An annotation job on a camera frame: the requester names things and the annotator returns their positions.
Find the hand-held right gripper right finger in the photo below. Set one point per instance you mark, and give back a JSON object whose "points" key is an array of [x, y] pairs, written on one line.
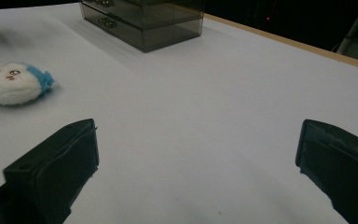
{"points": [[341, 165]]}

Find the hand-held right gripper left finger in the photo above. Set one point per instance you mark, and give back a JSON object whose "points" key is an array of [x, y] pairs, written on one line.
{"points": [[52, 168]]}

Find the white and blue plush toy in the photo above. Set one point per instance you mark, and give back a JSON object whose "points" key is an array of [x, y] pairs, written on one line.
{"points": [[9, 84]]}

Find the smoky transparent drawer with dividers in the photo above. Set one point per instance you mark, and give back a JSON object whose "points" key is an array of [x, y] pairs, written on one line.
{"points": [[122, 33]]}

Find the smoky transparent drawer cabinet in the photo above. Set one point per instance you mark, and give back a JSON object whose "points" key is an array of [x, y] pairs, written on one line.
{"points": [[171, 25]]}

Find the grey metal stand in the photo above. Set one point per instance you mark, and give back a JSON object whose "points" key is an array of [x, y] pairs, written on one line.
{"points": [[355, 26]]}

